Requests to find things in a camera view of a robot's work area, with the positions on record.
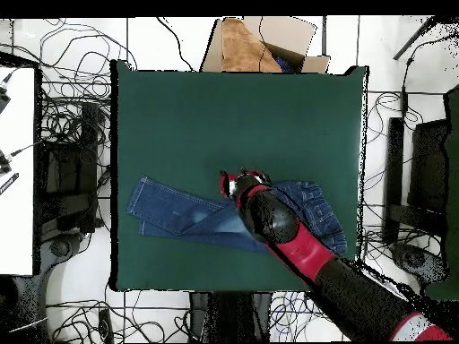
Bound brown cloth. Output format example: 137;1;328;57
221;17;283;73

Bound black connector with cable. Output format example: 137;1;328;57
0;69;17;114

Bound black office chair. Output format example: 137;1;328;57
37;101;105;262
383;116;451;288

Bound black label strip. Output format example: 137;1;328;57
0;172;20;196

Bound black power strip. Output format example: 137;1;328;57
97;308;115;344

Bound blue denim jeans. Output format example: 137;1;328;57
126;175;348;255

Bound black and blue cable tangle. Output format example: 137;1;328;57
268;289;325;341

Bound single black cable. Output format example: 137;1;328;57
155;16;196;72

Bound thin black cable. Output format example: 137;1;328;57
257;15;271;71

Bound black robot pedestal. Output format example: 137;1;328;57
188;290;273;343

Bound cardboard box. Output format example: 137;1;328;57
199;15;332;74

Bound black device with cable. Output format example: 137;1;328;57
0;141;40;176

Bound dark green table cloth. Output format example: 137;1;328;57
109;58;370;293

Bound white table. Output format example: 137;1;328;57
0;65;37;277

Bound dark blue fabric item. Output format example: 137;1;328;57
273;53;297;73

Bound green covered side table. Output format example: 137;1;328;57
424;83;459;302

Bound black slanted rod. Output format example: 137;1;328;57
392;15;438;61

